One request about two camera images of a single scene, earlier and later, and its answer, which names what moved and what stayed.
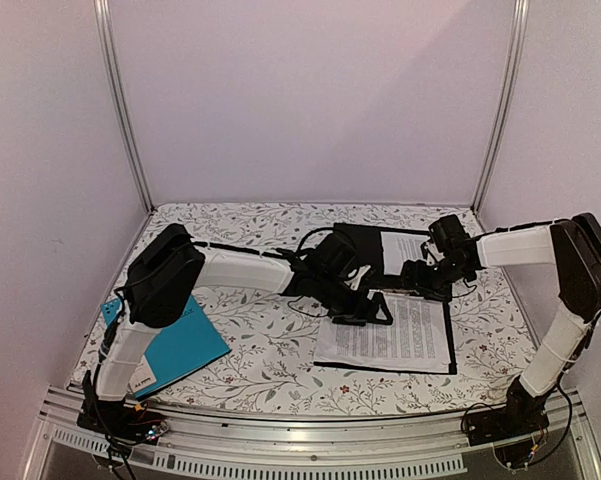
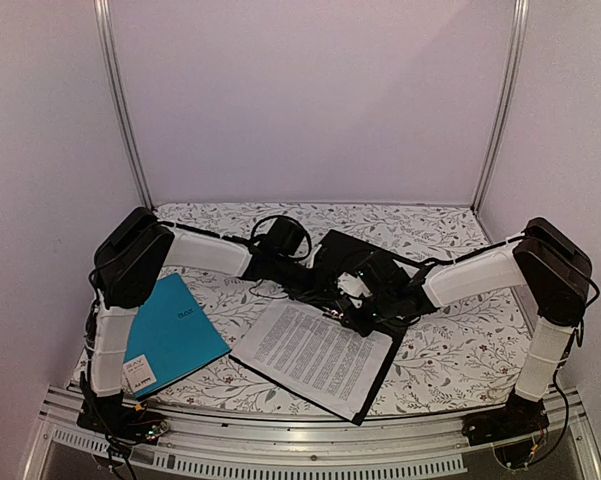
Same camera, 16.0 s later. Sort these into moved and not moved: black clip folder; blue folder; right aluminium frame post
Moved: black clip folder
Not moved: blue folder; right aluminium frame post
